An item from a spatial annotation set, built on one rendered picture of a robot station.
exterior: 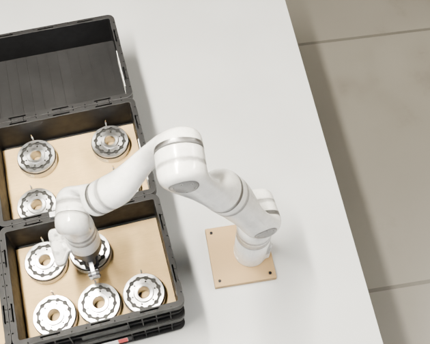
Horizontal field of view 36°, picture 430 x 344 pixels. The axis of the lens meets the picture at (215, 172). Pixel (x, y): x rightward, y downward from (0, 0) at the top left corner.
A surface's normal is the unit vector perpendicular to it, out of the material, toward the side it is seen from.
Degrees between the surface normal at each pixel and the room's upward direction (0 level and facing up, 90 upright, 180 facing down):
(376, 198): 0
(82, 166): 0
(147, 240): 0
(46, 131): 90
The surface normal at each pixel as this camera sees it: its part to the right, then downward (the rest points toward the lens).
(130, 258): 0.03, -0.46
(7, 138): 0.26, 0.86
